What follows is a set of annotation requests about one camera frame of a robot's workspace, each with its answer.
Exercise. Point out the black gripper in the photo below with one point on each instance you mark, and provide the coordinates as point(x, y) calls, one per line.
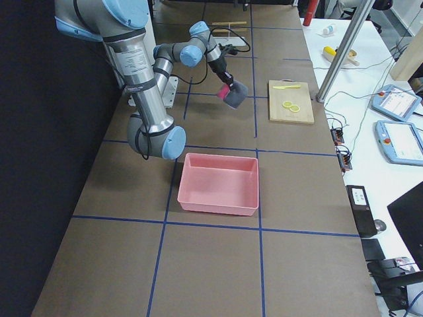
point(220, 67)

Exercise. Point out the grey and magenta cloth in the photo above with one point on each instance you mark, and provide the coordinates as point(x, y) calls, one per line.
point(233, 95)

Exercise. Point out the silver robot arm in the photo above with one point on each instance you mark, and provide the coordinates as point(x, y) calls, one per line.
point(201, 45)
point(120, 26)

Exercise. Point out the white towel rack tray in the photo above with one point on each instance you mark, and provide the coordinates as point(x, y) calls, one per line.
point(230, 40)

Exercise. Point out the wooden rack rod inner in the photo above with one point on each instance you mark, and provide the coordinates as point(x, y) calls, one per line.
point(235, 30)

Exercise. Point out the wooden rack rod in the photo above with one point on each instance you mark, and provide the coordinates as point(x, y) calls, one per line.
point(230, 23)
point(235, 30)

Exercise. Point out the wooden rack rod outer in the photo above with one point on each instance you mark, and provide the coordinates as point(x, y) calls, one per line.
point(230, 23)

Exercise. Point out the lemon slice upper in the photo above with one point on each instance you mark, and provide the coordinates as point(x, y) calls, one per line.
point(287, 104)

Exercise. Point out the lemon slice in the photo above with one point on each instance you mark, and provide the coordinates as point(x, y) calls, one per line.
point(287, 104)
point(295, 108)

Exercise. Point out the yellow plastic knife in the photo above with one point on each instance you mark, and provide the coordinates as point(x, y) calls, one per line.
point(286, 87)

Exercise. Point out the wooden cutting board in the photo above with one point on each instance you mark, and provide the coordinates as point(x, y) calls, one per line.
point(300, 97)

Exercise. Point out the lemon slice lower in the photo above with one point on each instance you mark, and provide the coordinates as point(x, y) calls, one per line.
point(295, 108)

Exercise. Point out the red bottle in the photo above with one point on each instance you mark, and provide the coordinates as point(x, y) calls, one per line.
point(310, 12)

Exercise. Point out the white plastic bottle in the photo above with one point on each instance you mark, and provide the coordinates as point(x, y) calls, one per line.
point(327, 31)

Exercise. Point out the pink plastic bin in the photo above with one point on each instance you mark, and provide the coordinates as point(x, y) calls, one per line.
point(219, 184)

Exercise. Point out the upper orange connector block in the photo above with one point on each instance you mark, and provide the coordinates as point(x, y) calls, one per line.
point(337, 135)

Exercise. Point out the orange connector block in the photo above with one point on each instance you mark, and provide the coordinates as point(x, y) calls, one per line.
point(337, 135)
point(344, 159)

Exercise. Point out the lower orange connector block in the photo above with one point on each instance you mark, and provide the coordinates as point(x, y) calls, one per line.
point(344, 159)

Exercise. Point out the upper teach pendant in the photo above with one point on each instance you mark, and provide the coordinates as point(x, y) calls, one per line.
point(395, 102)

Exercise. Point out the teach pendant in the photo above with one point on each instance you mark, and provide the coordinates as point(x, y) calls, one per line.
point(395, 102)
point(399, 142)

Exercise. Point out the lower teach pendant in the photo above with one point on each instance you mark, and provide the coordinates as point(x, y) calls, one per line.
point(399, 142)

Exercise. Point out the black box with label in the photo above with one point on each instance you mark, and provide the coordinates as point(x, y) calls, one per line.
point(361, 211)

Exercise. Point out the black monitor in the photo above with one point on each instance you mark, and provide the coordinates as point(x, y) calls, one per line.
point(406, 214)

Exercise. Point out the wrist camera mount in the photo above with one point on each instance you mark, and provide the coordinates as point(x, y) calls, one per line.
point(228, 49)

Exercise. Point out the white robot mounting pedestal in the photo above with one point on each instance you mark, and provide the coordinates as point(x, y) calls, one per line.
point(168, 94)

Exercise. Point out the aluminium frame post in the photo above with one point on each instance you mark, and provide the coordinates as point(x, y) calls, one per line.
point(348, 39)

